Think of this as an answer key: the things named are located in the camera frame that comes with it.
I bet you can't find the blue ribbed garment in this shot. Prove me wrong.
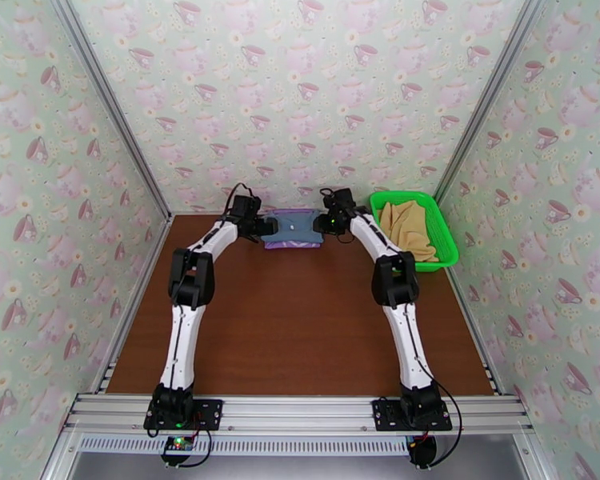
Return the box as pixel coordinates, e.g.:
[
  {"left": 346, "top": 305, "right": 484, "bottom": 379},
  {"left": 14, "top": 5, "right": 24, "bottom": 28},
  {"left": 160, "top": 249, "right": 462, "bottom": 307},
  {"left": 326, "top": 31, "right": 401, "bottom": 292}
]
[{"left": 262, "top": 209, "right": 326, "bottom": 247}]

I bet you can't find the purple garment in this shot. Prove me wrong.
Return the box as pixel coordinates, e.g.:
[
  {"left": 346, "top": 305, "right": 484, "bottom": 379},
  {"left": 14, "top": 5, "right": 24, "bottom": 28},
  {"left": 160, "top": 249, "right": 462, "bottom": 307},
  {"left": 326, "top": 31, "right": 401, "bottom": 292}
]
[{"left": 263, "top": 208, "right": 323, "bottom": 251}]

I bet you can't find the tan garment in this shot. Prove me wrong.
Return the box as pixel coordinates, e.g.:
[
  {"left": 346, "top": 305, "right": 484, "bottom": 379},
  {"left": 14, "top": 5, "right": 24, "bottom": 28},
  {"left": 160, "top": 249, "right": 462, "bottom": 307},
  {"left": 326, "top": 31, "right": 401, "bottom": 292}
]
[{"left": 379, "top": 201, "right": 438, "bottom": 264}]

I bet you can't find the green plastic laundry basket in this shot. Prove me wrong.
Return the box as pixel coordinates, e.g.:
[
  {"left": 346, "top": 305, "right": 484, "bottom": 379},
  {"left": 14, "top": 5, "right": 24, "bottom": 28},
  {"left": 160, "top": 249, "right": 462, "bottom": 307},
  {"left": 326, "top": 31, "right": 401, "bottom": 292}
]
[{"left": 369, "top": 190, "right": 460, "bottom": 273}]

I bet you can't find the circuit board with green light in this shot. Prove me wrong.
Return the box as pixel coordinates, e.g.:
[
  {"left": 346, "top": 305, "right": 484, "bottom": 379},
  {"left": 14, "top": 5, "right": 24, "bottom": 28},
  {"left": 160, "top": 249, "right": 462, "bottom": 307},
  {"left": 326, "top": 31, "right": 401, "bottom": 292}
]
[{"left": 161, "top": 434, "right": 195, "bottom": 457}]

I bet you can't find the black round power unit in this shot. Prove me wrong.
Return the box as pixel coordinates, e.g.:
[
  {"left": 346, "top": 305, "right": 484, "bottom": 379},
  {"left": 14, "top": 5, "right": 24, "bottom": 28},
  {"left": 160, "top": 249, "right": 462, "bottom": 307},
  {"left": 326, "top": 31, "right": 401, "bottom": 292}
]
[{"left": 406, "top": 435, "right": 438, "bottom": 469}]

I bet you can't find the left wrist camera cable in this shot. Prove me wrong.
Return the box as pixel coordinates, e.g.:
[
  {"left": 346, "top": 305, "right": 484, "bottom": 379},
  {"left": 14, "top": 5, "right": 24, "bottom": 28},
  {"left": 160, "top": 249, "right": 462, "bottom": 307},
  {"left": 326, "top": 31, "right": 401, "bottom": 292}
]
[{"left": 222, "top": 182, "right": 255, "bottom": 226}]

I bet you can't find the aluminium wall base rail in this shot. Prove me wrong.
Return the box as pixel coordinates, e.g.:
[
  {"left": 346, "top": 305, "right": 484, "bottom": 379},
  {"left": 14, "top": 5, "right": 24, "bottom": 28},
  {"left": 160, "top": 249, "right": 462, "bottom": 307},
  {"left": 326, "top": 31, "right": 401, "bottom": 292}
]
[{"left": 172, "top": 209, "right": 374, "bottom": 218}]

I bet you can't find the aluminium side rail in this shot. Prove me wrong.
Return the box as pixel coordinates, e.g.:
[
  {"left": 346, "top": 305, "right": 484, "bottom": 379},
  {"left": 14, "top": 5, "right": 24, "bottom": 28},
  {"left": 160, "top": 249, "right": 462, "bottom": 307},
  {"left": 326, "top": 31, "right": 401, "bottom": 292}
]
[
  {"left": 94, "top": 216, "right": 175, "bottom": 394},
  {"left": 445, "top": 267, "right": 505, "bottom": 397}
]

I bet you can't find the aluminium mounting rail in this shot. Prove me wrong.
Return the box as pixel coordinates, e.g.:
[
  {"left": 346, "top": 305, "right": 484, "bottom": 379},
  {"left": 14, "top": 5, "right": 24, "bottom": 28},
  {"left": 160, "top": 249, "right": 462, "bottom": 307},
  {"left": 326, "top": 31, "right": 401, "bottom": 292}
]
[{"left": 62, "top": 392, "right": 536, "bottom": 434}]

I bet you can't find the aluminium corner post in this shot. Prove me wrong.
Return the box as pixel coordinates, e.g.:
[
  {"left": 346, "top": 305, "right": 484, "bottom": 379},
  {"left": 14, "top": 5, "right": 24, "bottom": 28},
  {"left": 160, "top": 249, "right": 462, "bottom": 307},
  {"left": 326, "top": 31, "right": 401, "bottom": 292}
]
[
  {"left": 47, "top": 0, "right": 175, "bottom": 220},
  {"left": 434, "top": 0, "right": 552, "bottom": 209}
]

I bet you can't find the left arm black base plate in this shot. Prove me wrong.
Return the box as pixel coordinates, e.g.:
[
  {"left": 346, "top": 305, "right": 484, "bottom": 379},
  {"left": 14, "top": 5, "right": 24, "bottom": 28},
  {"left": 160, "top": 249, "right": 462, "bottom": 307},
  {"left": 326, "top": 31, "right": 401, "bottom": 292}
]
[{"left": 143, "top": 398, "right": 224, "bottom": 430}]

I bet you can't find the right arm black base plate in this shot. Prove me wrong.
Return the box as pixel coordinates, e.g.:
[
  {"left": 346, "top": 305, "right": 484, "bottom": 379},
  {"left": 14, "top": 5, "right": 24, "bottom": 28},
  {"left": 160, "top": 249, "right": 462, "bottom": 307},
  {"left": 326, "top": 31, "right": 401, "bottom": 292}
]
[{"left": 371, "top": 398, "right": 454, "bottom": 432}]

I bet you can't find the perforated metal cable tray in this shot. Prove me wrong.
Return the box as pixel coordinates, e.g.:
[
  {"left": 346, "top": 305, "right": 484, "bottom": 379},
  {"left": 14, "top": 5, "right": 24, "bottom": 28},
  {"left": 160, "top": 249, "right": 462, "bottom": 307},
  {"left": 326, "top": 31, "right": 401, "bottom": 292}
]
[{"left": 74, "top": 434, "right": 416, "bottom": 457}]

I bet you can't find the black cable at circuit board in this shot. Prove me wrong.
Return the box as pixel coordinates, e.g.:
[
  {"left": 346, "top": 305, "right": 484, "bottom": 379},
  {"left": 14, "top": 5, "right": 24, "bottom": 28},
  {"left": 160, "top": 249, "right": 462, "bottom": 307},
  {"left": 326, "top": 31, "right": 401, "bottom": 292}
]
[{"left": 147, "top": 427, "right": 214, "bottom": 469}]

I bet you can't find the black cable at power unit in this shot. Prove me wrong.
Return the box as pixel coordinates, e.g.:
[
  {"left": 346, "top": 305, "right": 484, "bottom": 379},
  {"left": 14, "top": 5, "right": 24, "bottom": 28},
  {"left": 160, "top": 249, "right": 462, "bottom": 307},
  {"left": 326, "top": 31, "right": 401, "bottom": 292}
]
[{"left": 419, "top": 363, "right": 465, "bottom": 469}]

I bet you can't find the aluminium frame leg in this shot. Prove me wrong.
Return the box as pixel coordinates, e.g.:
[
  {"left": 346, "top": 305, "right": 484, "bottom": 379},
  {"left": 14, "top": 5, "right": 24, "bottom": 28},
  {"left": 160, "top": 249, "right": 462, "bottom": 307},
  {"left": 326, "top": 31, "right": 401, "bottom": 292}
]
[
  {"left": 512, "top": 433, "right": 556, "bottom": 480},
  {"left": 39, "top": 428, "right": 81, "bottom": 480}
]

